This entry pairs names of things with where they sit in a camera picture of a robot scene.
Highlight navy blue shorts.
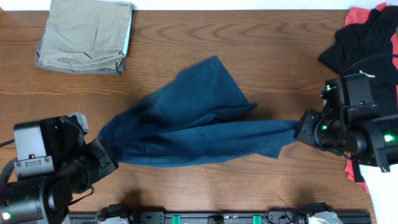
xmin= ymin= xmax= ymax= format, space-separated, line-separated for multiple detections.
xmin=98 ymin=56 xmax=297 ymax=167

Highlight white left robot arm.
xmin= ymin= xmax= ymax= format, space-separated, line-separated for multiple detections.
xmin=1 ymin=113 xmax=118 ymax=223

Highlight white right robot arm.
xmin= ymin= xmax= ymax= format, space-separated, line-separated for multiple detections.
xmin=294 ymin=110 xmax=397 ymax=223

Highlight black t-shirt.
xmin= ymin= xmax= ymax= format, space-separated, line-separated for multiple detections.
xmin=318 ymin=5 xmax=398 ymax=184

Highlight folded grey garment underneath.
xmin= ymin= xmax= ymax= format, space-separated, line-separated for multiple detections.
xmin=35 ymin=41 xmax=126 ymax=76

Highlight red garment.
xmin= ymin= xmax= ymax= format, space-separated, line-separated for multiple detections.
xmin=345 ymin=7 xmax=397 ymax=194

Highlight folded khaki shorts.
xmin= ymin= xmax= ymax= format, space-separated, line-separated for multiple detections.
xmin=39 ymin=0 xmax=133 ymax=70

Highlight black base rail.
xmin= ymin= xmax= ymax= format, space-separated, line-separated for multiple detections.
xmin=69 ymin=203 xmax=372 ymax=224

